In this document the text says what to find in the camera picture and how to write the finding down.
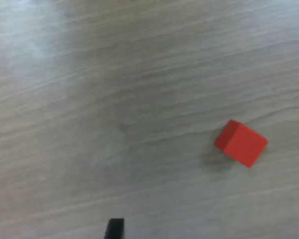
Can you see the red cube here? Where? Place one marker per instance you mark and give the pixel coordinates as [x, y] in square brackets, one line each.
[241, 144]

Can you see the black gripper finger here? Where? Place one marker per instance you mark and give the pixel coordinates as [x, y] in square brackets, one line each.
[114, 229]

